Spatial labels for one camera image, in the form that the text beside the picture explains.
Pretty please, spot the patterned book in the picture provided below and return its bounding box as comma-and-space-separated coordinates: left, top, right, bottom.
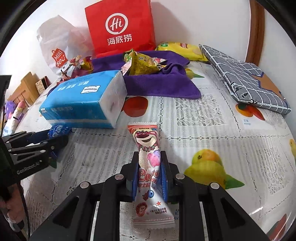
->
35, 77, 50, 95

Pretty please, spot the person's left hand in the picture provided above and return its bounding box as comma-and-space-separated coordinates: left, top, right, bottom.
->
6, 199, 25, 230

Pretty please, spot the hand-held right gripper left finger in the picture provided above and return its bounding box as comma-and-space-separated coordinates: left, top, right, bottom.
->
30, 152, 140, 241

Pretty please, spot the pink white candy packet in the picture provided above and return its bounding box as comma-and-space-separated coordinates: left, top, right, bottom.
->
150, 57, 167, 68

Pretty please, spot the purple towel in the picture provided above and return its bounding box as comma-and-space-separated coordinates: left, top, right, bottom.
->
47, 50, 201, 99

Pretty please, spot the brown wooden door frame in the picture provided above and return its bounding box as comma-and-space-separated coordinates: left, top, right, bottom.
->
245, 0, 265, 64

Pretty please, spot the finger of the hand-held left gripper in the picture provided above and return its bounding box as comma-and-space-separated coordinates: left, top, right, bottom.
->
10, 135, 69, 160
1, 131, 50, 149

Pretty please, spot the panda print snack packet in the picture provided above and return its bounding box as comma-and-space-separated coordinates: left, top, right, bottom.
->
60, 62, 80, 78

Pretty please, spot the white plastic bag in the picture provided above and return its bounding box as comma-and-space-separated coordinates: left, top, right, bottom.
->
36, 14, 97, 76

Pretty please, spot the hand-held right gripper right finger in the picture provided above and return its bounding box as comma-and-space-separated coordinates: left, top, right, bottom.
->
159, 151, 270, 241

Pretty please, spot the colourful striped pillow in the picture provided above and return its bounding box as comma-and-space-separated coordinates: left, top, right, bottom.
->
3, 100, 27, 133

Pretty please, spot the red paper bag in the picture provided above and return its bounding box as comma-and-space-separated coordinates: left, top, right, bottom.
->
84, 0, 156, 58

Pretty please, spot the yellow chip bag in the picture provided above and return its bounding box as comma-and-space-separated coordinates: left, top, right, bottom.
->
155, 42, 208, 62

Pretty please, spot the wooden headboard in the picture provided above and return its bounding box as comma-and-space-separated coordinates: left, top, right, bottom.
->
8, 72, 40, 108

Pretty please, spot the yellow candy packet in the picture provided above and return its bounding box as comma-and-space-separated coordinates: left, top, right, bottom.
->
128, 51, 160, 76

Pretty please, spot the fruit print tablecloth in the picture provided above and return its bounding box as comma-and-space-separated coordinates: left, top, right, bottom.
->
14, 54, 296, 241

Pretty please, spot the blue tissue pack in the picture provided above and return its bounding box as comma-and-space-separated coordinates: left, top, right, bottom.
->
39, 70, 128, 129

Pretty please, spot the grey checkered cloth pouch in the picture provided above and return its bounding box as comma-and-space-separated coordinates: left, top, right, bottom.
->
199, 44, 292, 115

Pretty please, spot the blue snack packet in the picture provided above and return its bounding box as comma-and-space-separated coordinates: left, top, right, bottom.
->
47, 124, 71, 160

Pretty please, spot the pink bear snack packet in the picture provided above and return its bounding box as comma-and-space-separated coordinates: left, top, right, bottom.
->
127, 122, 175, 229

